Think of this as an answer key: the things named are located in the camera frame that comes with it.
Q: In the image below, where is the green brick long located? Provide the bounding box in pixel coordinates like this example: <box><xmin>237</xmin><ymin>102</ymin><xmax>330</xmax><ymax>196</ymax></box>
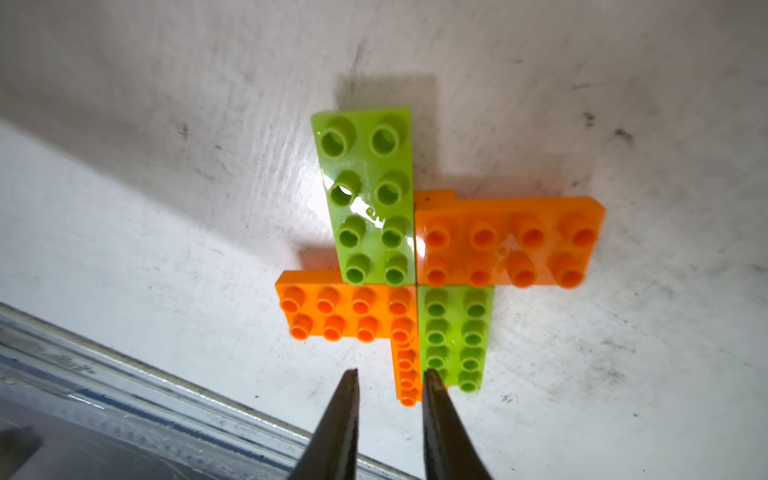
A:
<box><xmin>417</xmin><ymin>285</ymin><xmax>495</xmax><ymax>394</ymax></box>

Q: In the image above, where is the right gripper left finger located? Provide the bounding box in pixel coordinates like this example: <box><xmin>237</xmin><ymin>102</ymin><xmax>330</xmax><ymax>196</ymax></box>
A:
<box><xmin>289</xmin><ymin>369</ymin><xmax>360</xmax><ymax>480</ymax></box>

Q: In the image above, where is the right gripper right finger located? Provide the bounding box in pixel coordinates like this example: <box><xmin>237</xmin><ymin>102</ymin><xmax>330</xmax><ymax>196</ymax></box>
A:
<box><xmin>422</xmin><ymin>369</ymin><xmax>491</xmax><ymax>480</ymax></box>

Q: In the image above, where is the aluminium front rail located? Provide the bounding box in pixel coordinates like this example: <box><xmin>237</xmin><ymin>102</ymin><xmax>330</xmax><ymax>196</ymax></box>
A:
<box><xmin>1</xmin><ymin>305</ymin><xmax>403</xmax><ymax>479</ymax></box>

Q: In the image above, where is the orange brick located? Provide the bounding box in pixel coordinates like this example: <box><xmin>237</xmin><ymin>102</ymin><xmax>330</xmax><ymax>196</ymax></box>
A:
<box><xmin>414</xmin><ymin>190</ymin><xmax>606</xmax><ymax>289</ymax></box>
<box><xmin>391</xmin><ymin>339</ymin><xmax>423</xmax><ymax>407</ymax></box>
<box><xmin>275</xmin><ymin>270</ymin><xmax>417</xmax><ymax>346</ymax></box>

